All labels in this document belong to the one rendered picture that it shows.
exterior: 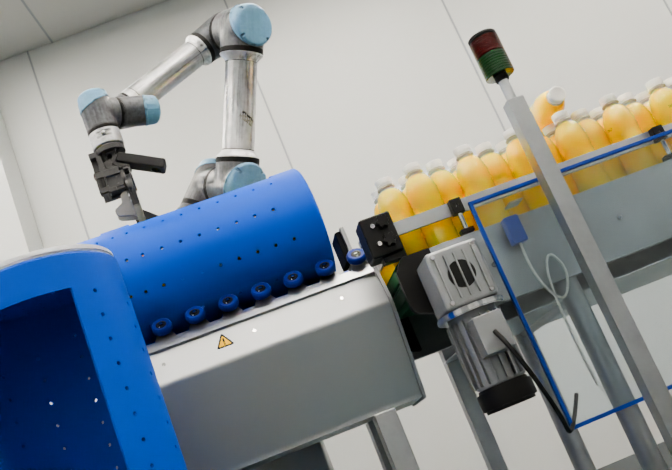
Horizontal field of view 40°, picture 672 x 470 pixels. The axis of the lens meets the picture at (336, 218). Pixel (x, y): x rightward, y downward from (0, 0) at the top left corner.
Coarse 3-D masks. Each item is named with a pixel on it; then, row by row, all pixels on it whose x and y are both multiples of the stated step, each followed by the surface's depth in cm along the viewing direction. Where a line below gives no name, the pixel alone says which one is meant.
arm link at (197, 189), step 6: (204, 162) 253; (210, 162) 252; (198, 168) 254; (204, 168) 252; (210, 168) 250; (198, 174) 252; (204, 174) 249; (192, 180) 253; (198, 180) 250; (204, 180) 247; (192, 186) 251; (198, 186) 249; (204, 186) 247; (186, 192) 252; (192, 192) 250; (198, 192) 249; (204, 192) 247; (192, 198) 249; (198, 198) 249; (204, 198) 248
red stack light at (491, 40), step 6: (480, 36) 192; (486, 36) 191; (492, 36) 192; (498, 36) 194; (474, 42) 193; (480, 42) 192; (486, 42) 191; (492, 42) 191; (498, 42) 192; (474, 48) 193; (480, 48) 192; (486, 48) 191; (492, 48) 191; (474, 54) 193; (480, 54) 192
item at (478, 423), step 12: (444, 360) 237; (456, 360) 237; (456, 372) 236; (456, 384) 235; (468, 384) 235; (468, 396) 234; (468, 408) 233; (480, 408) 233; (468, 420) 235; (480, 420) 232; (480, 432) 231; (492, 432) 232; (480, 444) 231; (492, 444) 231; (492, 456) 230; (492, 468) 229; (504, 468) 229
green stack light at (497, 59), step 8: (496, 48) 191; (488, 56) 191; (496, 56) 190; (504, 56) 191; (480, 64) 192; (488, 64) 191; (496, 64) 190; (504, 64) 190; (488, 72) 191; (496, 72) 190; (504, 72) 191; (512, 72) 193; (488, 80) 192
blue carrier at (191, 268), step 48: (240, 192) 208; (288, 192) 205; (96, 240) 202; (144, 240) 200; (192, 240) 199; (240, 240) 200; (288, 240) 202; (144, 288) 196; (192, 288) 198; (240, 288) 201; (144, 336) 200
